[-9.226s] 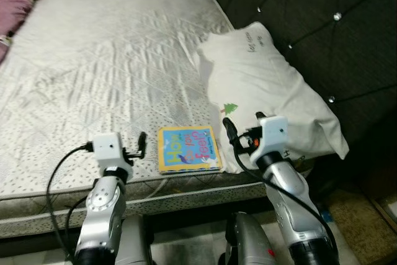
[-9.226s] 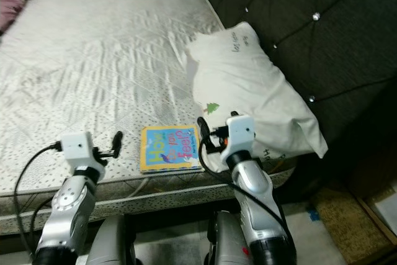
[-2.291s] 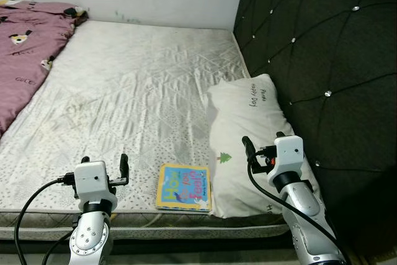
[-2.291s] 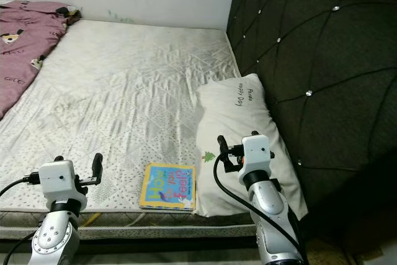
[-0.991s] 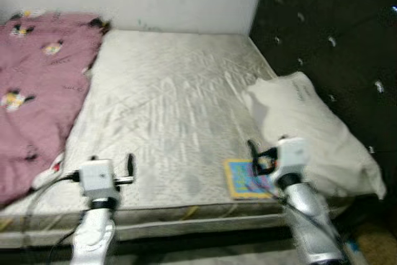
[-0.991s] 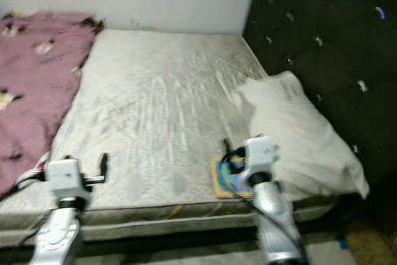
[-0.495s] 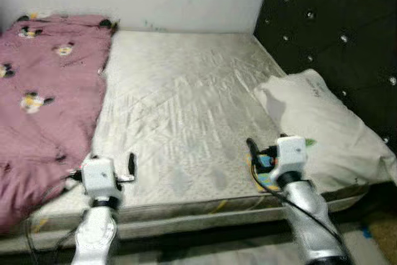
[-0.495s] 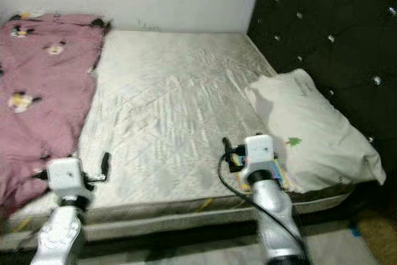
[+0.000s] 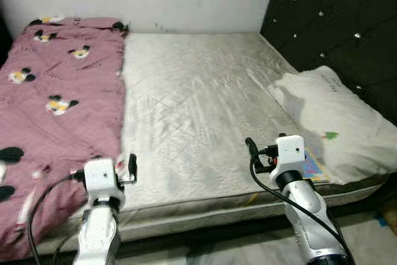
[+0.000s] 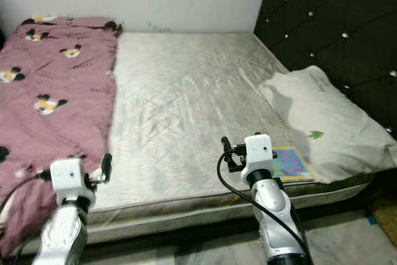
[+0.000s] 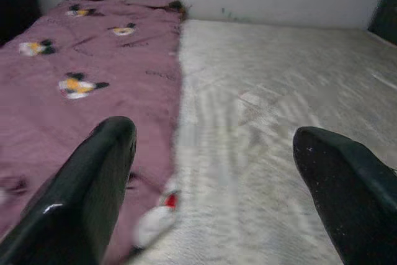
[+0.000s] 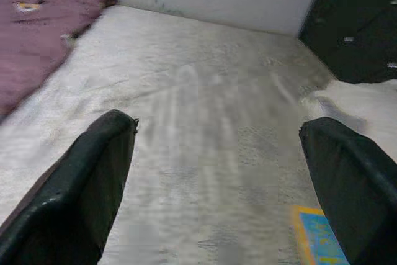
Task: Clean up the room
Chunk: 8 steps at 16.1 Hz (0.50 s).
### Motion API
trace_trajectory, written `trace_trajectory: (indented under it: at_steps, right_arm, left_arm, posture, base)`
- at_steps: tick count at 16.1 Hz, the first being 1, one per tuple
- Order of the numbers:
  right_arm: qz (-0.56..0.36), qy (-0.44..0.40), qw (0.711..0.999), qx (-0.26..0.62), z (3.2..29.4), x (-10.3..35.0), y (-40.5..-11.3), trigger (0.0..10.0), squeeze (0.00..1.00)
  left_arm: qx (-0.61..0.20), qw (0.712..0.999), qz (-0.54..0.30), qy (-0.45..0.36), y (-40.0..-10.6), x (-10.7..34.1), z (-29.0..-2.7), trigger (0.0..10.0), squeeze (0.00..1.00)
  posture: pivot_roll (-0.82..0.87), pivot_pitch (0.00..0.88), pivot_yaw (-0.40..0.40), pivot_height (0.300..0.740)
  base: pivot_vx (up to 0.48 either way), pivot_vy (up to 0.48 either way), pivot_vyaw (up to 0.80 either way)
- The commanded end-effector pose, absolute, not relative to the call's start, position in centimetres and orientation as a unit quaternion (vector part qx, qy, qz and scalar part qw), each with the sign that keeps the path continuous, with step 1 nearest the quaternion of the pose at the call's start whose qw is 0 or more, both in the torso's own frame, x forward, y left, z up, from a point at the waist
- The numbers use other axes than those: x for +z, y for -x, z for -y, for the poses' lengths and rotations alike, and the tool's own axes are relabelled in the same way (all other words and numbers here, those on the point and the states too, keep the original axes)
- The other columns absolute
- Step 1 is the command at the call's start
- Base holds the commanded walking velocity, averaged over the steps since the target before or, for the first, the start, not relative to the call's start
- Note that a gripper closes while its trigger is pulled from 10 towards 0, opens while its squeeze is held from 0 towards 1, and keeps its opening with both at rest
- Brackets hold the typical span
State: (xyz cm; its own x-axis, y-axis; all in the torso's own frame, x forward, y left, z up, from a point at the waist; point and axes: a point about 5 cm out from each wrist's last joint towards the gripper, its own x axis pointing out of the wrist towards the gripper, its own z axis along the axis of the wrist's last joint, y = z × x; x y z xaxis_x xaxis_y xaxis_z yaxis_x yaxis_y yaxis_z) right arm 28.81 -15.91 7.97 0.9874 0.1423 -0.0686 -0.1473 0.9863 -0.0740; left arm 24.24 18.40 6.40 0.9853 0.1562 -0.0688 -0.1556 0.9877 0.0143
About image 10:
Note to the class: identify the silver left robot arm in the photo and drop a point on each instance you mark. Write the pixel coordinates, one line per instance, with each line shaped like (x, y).
(62, 234)

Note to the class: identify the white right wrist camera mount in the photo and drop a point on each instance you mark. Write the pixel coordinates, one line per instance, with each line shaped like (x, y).
(259, 152)

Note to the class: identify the white pillow with tree print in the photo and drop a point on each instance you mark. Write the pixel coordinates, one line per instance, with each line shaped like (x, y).
(329, 122)

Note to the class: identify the quilted grey-white mattress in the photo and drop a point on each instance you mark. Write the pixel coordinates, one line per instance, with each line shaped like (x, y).
(192, 110)

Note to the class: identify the pink cartoon mouse blanket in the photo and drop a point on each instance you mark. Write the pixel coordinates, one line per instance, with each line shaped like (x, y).
(49, 110)

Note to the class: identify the dark tufted headboard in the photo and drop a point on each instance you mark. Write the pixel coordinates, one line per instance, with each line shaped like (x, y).
(335, 29)

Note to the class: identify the brown floor rug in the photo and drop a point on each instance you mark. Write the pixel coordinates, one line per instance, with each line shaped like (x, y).
(386, 218)

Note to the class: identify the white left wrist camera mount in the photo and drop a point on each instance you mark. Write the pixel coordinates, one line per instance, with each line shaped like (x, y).
(67, 178)

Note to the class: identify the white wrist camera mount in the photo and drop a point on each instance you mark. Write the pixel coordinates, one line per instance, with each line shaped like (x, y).
(67, 178)
(259, 152)

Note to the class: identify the blue tape scrap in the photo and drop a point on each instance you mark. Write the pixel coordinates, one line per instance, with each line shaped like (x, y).
(371, 220)

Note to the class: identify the blue yellow children's book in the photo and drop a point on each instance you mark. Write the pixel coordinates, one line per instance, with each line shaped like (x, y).
(293, 164)

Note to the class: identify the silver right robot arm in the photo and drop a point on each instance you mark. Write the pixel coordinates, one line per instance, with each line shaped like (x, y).
(276, 215)

